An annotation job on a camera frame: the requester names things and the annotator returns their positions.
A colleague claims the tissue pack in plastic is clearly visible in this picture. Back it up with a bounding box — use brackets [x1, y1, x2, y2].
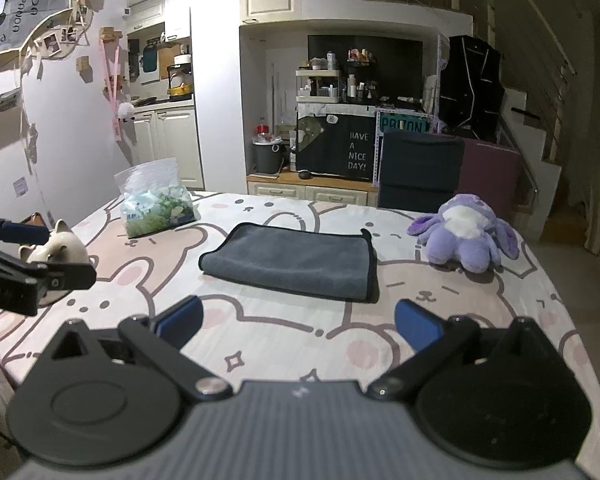
[114, 158, 200, 238]

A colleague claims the white kitchen cabinet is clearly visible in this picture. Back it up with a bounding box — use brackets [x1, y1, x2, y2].
[131, 102, 204, 191]

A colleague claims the white cat figurine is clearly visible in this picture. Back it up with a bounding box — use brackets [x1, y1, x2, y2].
[18, 218, 93, 309]

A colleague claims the grey trash bin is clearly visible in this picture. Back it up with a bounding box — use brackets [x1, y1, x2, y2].
[252, 139, 284, 174]

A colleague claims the black have a nice day cloth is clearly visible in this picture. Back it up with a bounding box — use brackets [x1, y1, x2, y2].
[296, 114, 376, 182]

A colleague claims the white cluttered shelf rack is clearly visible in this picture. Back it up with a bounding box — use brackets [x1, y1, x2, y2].
[294, 51, 340, 104]

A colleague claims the pink hanging strap with pompom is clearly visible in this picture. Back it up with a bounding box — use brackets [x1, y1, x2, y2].
[98, 34, 136, 143]

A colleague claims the black hanging garment bag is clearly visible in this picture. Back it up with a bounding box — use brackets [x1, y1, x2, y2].
[439, 35, 504, 143]

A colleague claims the cartoon bear tablecloth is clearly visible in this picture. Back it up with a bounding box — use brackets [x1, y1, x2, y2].
[0, 193, 600, 479]

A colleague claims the teal letter sign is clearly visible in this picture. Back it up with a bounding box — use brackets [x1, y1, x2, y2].
[379, 112, 430, 133]

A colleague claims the small wooden framed stand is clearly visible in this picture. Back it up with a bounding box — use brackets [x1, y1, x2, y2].
[21, 212, 50, 232]

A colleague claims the purple and grey towel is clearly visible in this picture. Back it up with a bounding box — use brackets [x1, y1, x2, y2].
[198, 222, 379, 304]

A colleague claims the dark office chair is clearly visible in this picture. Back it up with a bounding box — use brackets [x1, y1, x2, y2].
[378, 131, 465, 214]

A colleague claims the purple plush toy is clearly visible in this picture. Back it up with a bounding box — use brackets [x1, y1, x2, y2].
[407, 194, 520, 274]

